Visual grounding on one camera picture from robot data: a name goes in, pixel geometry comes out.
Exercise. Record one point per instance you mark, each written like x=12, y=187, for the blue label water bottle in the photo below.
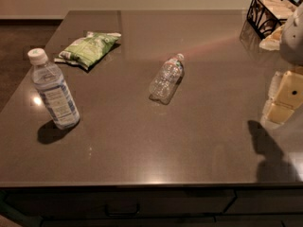
x=50, y=84

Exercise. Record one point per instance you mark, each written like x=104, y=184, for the clear empty plastic bottle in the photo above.
x=165, y=83

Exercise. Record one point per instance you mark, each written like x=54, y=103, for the green chip bag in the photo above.
x=87, y=51

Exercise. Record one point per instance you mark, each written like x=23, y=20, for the dark cabinet drawer front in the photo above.
x=91, y=204

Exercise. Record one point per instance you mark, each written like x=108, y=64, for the dark drawer handle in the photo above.
x=121, y=211

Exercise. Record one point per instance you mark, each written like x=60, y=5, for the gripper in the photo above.
x=294, y=38

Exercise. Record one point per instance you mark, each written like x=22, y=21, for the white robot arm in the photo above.
x=291, y=50

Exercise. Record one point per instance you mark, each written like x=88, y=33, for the black wire basket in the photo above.
x=265, y=16

